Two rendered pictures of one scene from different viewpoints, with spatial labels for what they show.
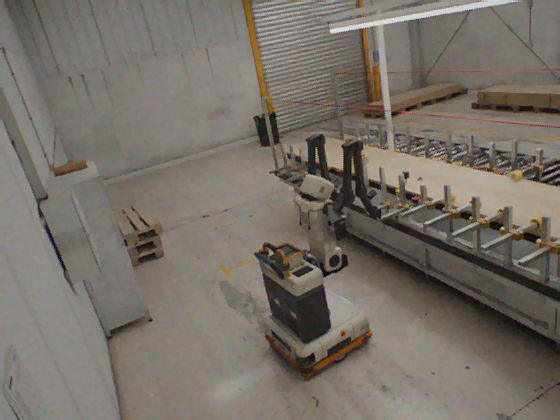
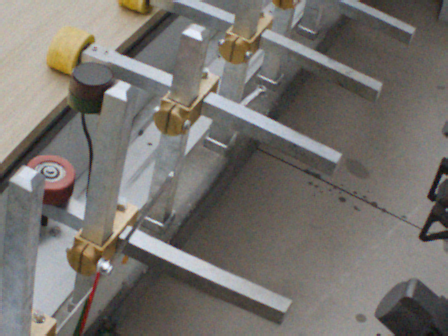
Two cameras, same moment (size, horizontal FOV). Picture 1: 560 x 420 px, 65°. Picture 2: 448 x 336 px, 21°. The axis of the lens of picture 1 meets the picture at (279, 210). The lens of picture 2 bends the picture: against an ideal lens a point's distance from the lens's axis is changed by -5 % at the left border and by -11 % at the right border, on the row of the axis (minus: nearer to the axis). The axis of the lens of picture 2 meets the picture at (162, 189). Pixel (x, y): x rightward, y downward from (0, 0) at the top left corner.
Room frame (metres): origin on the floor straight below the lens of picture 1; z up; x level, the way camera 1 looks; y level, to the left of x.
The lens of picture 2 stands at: (4.38, -0.07, 2.20)
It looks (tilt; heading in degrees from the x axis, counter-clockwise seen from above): 41 degrees down; 221
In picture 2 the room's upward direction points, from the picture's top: 12 degrees clockwise
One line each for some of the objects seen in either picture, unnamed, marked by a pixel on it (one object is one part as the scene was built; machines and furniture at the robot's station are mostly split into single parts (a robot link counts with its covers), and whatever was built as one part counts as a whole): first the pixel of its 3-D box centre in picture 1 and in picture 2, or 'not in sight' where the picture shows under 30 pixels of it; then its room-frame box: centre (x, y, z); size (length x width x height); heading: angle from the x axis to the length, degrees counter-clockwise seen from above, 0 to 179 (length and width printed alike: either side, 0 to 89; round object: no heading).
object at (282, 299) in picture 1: (297, 287); not in sight; (2.90, -0.01, 0.59); 0.55 x 0.34 x 0.83; 27
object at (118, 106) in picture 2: (403, 200); (99, 216); (3.39, -1.04, 0.91); 0.04 x 0.04 x 0.48; 22
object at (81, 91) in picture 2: not in sight; (91, 80); (3.40, -1.08, 1.14); 0.06 x 0.06 x 0.02
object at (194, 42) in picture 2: (424, 212); (172, 144); (3.15, -1.13, 0.87); 0.04 x 0.04 x 0.48; 22
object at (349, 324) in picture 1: (315, 327); not in sight; (2.95, -0.09, 0.16); 0.67 x 0.64 x 0.25; 117
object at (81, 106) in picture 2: not in sight; (88, 94); (3.40, -1.08, 1.11); 0.06 x 0.06 x 0.02
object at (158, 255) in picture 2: (398, 212); (159, 257); (3.32, -0.97, 0.84); 0.43 x 0.03 x 0.04; 112
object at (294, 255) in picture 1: (288, 256); not in sight; (2.89, 0.01, 0.87); 0.23 x 0.15 x 0.11; 27
